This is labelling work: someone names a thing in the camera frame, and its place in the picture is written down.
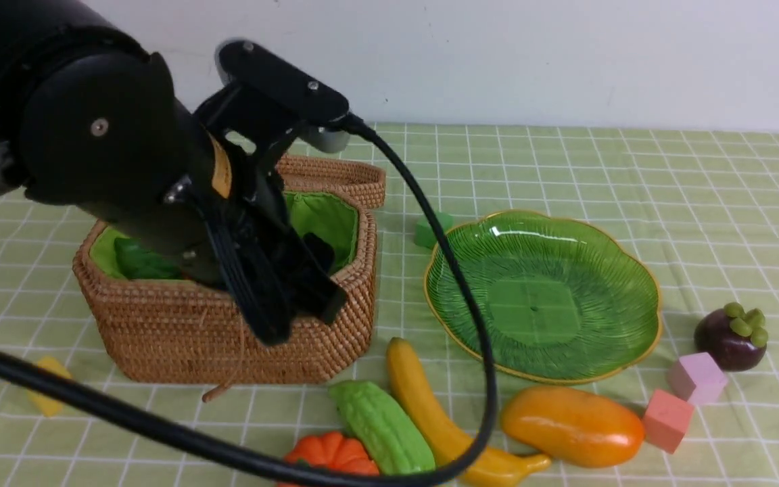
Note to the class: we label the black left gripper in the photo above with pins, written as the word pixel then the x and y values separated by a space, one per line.
pixel 274 274

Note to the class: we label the orange pumpkin toy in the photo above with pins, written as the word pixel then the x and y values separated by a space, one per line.
pixel 333 450

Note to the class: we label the green bitter gourd toy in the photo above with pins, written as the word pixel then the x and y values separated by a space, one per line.
pixel 391 438

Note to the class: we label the yellow banana toy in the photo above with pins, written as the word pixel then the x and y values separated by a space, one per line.
pixel 447 441

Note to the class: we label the orange mango toy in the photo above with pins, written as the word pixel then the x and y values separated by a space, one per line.
pixel 575 426

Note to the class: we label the purple mangosteen toy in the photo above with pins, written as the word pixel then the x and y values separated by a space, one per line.
pixel 735 337

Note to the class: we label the orange carrot toy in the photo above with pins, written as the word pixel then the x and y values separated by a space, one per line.
pixel 137 263

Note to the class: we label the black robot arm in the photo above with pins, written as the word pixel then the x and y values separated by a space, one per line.
pixel 90 119

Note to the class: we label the woven rattan basket lid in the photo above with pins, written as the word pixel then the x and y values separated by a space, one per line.
pixel 365 183

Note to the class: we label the woven rattan basket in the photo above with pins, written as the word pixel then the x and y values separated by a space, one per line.
pixel 178 332

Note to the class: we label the green foam cube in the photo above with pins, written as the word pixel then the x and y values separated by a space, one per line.
pixel 424 236

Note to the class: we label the green glass leaf plate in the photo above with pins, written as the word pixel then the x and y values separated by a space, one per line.
pixel 562 302

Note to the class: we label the salmon pink foam cube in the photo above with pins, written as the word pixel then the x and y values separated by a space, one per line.
pixel 666 420

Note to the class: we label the pink-purple foam cube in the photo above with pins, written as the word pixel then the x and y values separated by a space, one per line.
pixel 697 379

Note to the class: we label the green checkered tablecloth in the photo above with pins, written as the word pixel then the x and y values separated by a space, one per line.
pixel 700 209

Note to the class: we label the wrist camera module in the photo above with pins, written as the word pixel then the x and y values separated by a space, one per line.
pixel 288 89

